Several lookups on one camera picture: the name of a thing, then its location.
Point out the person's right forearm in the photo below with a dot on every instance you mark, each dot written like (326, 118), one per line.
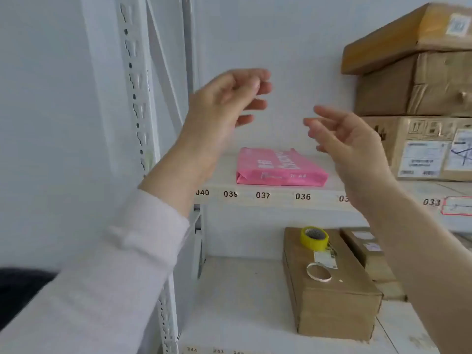
(416, 254)

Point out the flat brown cardboard box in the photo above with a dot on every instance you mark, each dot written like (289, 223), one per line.
(391, 40)

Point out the person's left thumb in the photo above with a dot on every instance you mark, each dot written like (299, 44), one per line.
(243, 88)

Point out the yellow tape roll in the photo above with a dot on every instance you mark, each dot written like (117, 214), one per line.
(313, 241)

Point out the dark fabric object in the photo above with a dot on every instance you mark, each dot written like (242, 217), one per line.
(22, 291)

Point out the person's left middle finger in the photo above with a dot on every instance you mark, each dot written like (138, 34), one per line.
(264, 88)

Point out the long brown cardboard box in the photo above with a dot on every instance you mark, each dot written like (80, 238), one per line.
(332, 305)

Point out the small white paper tag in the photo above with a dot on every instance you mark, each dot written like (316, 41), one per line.
(326, 258)

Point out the person's right fingers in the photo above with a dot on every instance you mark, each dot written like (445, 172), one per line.
(324, 125)

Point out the cardboard box with white labels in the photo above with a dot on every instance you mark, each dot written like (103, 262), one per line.
(420, 151)

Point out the small labelled cardboard box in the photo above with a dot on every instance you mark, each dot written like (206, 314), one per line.
(368, 254)

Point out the red-bordered shelf label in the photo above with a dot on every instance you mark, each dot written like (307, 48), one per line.
(457, 206)

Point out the person's right hand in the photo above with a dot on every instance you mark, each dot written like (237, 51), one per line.
(356, 151)

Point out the person's left forearm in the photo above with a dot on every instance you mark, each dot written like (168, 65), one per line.
(110, 261)

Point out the person's left little finger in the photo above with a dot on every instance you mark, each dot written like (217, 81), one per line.
(245, 120)

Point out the crumpled taped cardboard box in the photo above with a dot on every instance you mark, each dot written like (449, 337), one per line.
(391, 92)

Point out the pink paper ream packet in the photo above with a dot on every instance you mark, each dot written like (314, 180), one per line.
(280, 169)

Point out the white metal shelving rack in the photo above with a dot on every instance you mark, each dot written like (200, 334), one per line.
(136, 88)

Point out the person's left hand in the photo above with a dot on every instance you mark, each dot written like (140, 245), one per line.
(210, 117)

